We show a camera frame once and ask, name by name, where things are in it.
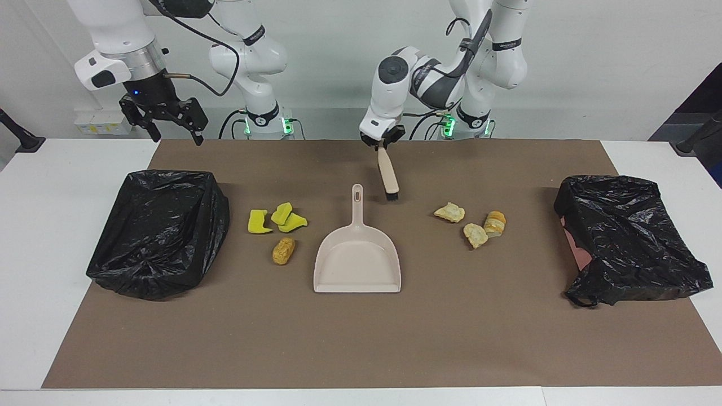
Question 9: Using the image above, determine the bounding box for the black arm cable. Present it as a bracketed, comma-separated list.
[148, 0, 238, 98]
[444, 8, 492, 81]

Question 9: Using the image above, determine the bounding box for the brown fried nugget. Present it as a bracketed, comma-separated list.
[272, 237, 296, 266]

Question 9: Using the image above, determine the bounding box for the pink trash bin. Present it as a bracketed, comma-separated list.
[566, 228, 593, 272]

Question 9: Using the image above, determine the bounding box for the black base cable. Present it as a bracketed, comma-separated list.
[218, 108, 250, 140]
[403, 109, 447, 140]

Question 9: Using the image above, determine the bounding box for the bin covered by black bag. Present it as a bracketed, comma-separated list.
[86, 169, 231, 301]

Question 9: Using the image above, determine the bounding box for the pale fried dumpling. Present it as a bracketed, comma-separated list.
[463, 223, 489, 249]
[434, 202, 466, 223]

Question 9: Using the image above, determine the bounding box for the brown table mat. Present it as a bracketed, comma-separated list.
[42, 139, 722, 390]

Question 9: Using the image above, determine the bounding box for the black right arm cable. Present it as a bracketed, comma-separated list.
[148, 0, 238, 98]

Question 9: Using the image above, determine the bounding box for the white wall socket box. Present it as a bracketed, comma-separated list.
[74, 109, 134, 136]

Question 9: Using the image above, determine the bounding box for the black stand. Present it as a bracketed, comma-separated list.
[675, 110, 722, 156]
[0, 107, 46, 154]

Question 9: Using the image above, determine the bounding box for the beige plastic dustpan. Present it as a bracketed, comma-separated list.
[313, 184, 402, 294]

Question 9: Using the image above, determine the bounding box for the black right base cable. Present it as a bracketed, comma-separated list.
[218, 108, 250, 140]

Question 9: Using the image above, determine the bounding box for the golden croissant piece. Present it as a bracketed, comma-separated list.
[484, 211, 507, 238]

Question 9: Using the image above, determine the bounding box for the loose black trash bag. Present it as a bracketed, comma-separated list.
[554, 175, 714, 308]

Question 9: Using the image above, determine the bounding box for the black left base cable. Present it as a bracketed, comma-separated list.
[403, 109, 447, 140]

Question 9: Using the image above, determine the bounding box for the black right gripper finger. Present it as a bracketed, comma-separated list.
[171, 98, 209, 147]
[118, 96, 163, 143]

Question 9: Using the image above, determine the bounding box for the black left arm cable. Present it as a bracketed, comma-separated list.
[444, 8, 492, 81]

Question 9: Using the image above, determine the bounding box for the beige hand brush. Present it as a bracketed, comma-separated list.
[376, 144, 400, 202]

